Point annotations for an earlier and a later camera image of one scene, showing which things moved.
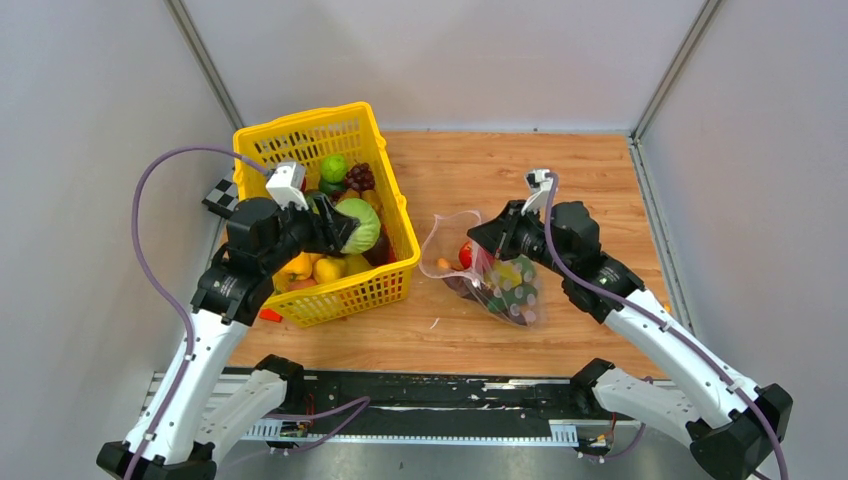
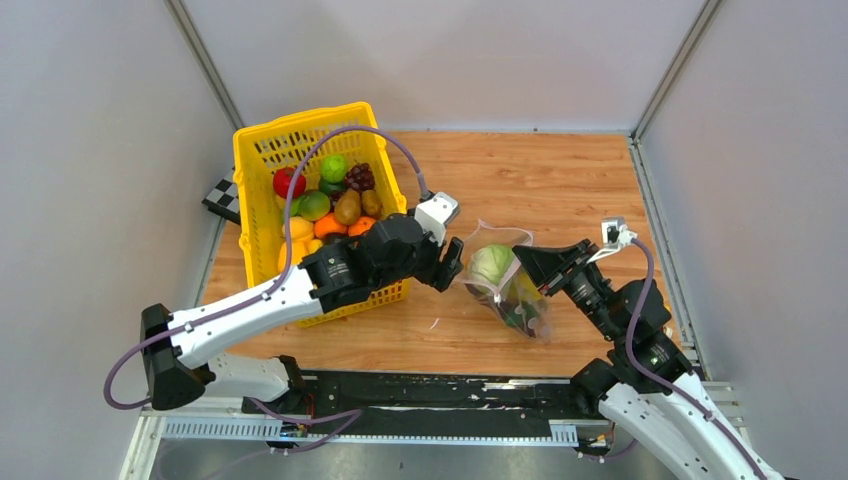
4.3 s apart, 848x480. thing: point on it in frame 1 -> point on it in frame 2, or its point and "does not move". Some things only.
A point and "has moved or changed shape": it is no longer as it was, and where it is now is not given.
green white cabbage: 366,235 -> 489,263
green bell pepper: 518,296 -> 521,314
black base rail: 441,408 does not move
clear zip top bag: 507,287 has moved or changed shape
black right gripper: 494,235 -> 546,263
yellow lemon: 505,271 -> 524,289
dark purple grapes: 360,177 does not move
